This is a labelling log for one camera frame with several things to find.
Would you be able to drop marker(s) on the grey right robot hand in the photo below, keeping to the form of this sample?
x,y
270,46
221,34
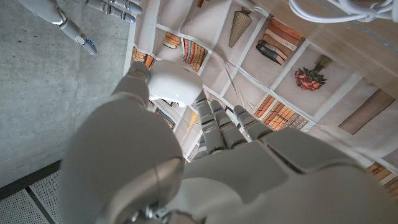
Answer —
x,y
43,7

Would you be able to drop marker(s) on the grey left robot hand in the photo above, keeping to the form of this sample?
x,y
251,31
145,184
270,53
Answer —
x,y
242,180

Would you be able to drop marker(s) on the white AirPods case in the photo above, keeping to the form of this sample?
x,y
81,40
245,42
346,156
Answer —
x,y
174,82

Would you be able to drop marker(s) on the printed bookshelf backdrop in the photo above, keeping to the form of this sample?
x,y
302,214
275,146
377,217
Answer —
x,y
248,62

